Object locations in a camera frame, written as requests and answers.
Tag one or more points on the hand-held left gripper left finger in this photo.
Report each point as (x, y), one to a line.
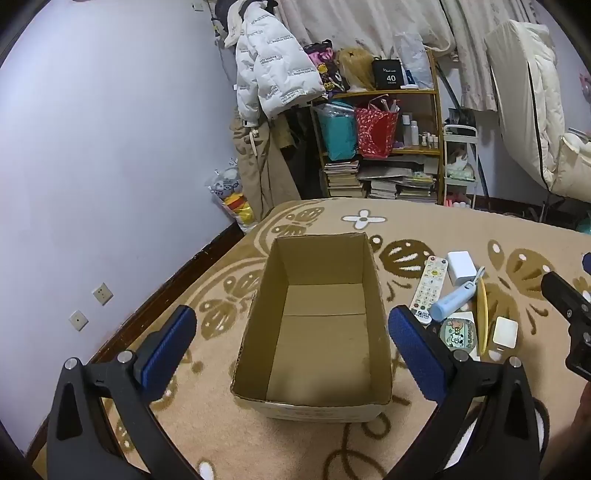
(168, 346)

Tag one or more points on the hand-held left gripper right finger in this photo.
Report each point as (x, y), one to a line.
(413, 346)

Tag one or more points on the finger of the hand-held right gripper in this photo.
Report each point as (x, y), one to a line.
(565, 297)
(587, 263)

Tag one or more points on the light blue electric handheld device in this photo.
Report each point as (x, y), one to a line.
(450, 302)

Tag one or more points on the white remote control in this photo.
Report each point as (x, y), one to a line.
(429, 286)

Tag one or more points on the brown cardboard box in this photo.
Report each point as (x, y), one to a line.
(318, 350)

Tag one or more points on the green cartoon tin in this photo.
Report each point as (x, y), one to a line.
(457, 337)

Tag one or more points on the white square box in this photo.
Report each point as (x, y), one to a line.
(505, 332)

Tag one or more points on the yellow curved stick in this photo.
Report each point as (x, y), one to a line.
(482, 318)

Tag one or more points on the small white block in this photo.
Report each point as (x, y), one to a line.
(496, 355)

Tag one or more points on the white charger adapter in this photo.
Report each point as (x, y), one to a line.
(459, 267)

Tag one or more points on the white trolley cart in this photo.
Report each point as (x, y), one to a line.
(459, 184)

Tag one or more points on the tan patterned blanket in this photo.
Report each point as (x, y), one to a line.
(286, 443)

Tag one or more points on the pile of books and papers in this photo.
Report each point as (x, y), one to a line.
(401, 184)

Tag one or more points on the bag of plush toys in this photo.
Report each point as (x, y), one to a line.
(231, 194)

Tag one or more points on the stack of books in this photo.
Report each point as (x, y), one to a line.
(341, 180)

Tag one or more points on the beige hanging coat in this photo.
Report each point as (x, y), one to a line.
(263, 175)

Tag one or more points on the row of small bottles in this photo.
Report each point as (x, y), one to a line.
(415, 134)

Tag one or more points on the red gift bag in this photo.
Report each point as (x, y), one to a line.
(376, 131)

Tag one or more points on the teal storage bag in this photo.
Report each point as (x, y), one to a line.
(337, 134)

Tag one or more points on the dark hanging garment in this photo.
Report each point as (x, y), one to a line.
(298, 147)

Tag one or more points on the bamboo shelf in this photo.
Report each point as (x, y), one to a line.
(392, 93)

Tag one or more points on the clear plastic bag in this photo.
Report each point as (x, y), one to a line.
(415, 60)

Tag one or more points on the black cardboard box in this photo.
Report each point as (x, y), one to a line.
(387, 74)

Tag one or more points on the blonde wig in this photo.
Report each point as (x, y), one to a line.
(355, 67)

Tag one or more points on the black printed bag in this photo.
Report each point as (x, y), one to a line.
(323, 64)

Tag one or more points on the white puffer jacket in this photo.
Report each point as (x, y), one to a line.
(272, 69)

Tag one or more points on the pale floral curtain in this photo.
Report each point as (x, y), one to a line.
(360, 23)

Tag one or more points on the white wall socket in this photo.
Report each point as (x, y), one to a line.
(79, 321)
(102, 294)

